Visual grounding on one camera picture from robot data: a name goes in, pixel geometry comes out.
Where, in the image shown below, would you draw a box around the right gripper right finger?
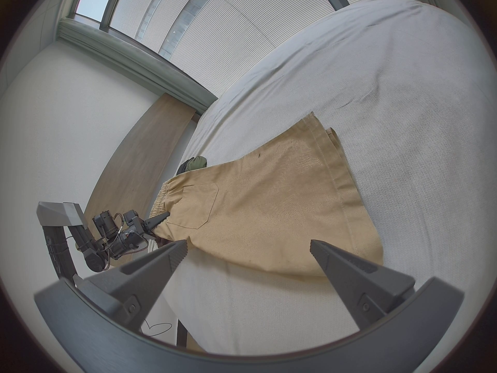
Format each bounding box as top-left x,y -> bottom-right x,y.
310,239 -> 417,331

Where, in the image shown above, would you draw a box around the tan shorts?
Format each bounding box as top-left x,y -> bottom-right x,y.
149,111 -> 385,279

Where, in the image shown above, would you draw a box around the black cable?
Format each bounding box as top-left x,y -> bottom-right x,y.
141,318 -> 172,336

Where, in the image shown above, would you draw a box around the bed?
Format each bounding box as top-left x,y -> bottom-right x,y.
83,0 -> 497,356

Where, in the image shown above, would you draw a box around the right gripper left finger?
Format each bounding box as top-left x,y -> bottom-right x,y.
78,240 -> 189,333

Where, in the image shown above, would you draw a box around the window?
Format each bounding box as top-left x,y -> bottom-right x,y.
74,0 -> 404,97

